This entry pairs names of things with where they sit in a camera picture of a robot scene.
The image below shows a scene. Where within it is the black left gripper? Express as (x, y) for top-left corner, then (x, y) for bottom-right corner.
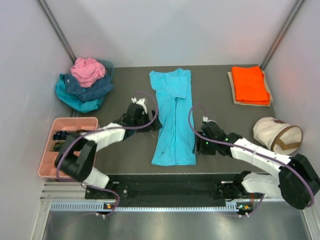
(133, 109), (162, 133)

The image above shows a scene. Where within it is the light blue t shirt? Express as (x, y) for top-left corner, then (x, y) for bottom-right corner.
(149, 68), (197, 167)

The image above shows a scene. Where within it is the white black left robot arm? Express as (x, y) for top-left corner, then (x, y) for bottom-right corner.
(54, 99), (162, 199)

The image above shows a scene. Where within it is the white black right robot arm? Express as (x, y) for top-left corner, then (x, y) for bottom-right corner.
(194, 117), (320, 210)

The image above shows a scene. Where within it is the folded orange t shirt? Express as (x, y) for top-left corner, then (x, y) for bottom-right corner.
(231, 66), (270, 106)

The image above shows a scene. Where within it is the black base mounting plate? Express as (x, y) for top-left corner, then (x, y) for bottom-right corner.
(84, 174), (253, 207)

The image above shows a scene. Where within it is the teal plastic laundry bin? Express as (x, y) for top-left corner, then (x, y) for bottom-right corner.
(97, 59), (115, 79)

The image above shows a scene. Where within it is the teal t shirt in bin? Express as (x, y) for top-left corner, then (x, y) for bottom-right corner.
(55, 74), (107, 113)

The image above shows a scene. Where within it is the pink t shirt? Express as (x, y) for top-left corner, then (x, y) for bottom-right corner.
(70, 57), (107, 88)

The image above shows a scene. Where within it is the dark blue t shirt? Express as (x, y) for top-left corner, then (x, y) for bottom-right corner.
(61, 74), (114, 103)

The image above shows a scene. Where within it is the pink compartment tray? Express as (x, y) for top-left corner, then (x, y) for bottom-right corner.
(38, 117), (100, 179)

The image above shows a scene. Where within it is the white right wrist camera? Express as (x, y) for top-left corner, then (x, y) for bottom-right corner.
(202, 116), (217, 124)

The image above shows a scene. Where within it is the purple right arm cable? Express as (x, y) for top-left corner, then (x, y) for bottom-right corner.
(187, 103), (315, 217)

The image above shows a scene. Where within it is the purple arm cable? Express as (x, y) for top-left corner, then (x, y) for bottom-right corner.
(55, 91), (159, 218)
(187, 103), (315, 217)

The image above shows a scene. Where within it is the cream canvas drawstring bag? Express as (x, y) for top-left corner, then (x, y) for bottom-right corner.
(253, 117), (303, 155)

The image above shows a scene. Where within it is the grey slotted cable duct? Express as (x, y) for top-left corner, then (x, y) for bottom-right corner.
(50, 201), (252, 213)

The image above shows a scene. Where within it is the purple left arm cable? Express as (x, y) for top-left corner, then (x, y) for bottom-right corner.
(55, 91), (159, 218)

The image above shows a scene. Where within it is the dark hair tie blue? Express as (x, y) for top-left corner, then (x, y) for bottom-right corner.
(52, 130), (70, 141)

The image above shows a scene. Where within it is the dark hair tie green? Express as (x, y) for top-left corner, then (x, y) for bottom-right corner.
(51, 141), (65, 152)

